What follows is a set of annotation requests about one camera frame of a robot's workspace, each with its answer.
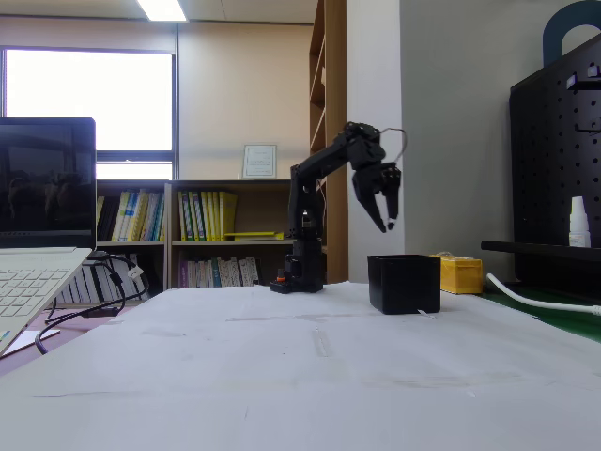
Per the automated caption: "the low wooden bookshelf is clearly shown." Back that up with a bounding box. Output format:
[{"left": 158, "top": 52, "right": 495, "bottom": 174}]
[{"left": 96, "top": 179, "right": 326, "bottom": 296}]

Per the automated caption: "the white taped paper cover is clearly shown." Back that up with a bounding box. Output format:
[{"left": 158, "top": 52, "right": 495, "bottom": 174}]
[{"left": 0, "top": 280, "right": 601, "bottom": 451}]

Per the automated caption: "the dark teal arched panel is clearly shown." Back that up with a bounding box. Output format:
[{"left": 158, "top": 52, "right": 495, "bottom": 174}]
[{"left": 542, "top": 0, "right": 601, "bottom": 68}]

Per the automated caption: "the red white servo cable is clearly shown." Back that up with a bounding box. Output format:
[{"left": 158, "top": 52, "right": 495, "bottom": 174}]
[{"left": 375, "top": 127, "right": 408, "bottom": 165}]

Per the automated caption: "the black cable with white plug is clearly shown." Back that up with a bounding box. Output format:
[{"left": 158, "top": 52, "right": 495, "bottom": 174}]
[{"left": 44, "top": 253, "right": 152, "bottom": 325}]

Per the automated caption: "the flat yellow book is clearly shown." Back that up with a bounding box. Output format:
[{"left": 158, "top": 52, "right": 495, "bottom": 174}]
[{"left": 223, "top": 230, "right": 286, "bottom": 242}]

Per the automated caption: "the black usb cable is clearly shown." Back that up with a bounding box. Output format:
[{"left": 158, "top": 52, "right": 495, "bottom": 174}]
[{"left": 34, "top": 303, "right": 124, "bottom": 356}]

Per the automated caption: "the white dropper bottle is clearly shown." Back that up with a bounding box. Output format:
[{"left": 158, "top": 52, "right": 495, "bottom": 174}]
[{"left": 567, "top": 195, "right": 593, "bottom": 249}]

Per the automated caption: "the yellow cardboard box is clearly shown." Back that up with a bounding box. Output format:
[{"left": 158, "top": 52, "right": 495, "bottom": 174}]
[{"left": 429, "top": 253, "right": 484, "bottom": 295}]

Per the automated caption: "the green desk mat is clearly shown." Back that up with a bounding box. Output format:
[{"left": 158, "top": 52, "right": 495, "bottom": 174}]
[{"left": 476, "top": 281, "right": 601, "bottom": 343}]

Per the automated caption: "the black robot arm with base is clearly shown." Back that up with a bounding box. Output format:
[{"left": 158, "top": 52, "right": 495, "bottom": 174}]
[{"left": 270, "top": 121, "right": 382, "bottom": 295}]

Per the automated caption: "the white power strip cable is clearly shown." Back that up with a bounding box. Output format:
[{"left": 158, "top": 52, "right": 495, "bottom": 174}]
[{"left": 485, "top": 272, "right": 601, "bottom": 317}]

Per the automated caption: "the ceiling light panel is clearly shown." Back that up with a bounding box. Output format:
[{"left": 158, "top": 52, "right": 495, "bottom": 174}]
[{"left": 135, "top": 0, "right": 190, "bottom": 23}]

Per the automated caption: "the white laptop dark screen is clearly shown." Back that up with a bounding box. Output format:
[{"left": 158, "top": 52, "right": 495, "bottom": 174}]
[{"left": 0, "top": 116, "right": 98, "bottom": 358}]

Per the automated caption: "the tall wooden shelf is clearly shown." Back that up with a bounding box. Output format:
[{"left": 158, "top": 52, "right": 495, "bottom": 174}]
[{"left": 308, "top": 0, "right": 348, "bottom": 285}]

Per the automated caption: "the yellow spine book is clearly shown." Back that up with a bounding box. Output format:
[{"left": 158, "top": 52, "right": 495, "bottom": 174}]
[{"left": 208, "top": 191, "right": 222, "bottom": 242}]

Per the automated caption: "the framed white certificate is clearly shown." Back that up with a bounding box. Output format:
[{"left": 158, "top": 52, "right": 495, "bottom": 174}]
[{"left": 242, "top": 144, "right": 279, "bottom": 181}]

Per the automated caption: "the black pegboard stand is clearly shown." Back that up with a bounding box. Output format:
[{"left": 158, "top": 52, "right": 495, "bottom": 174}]
[{"left": 480, "top": 32, "right": 601, "bottom": 293}]

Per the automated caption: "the window with dark frame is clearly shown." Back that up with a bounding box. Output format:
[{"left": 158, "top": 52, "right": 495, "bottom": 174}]
[{"left": 0, "top": 45, "right": 178, "bottom": 182}]

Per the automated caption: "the black square cup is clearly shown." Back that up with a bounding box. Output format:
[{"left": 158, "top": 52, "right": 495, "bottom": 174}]
[{"left": 366, "top": 254, "right": 441, "bottom": 315}]

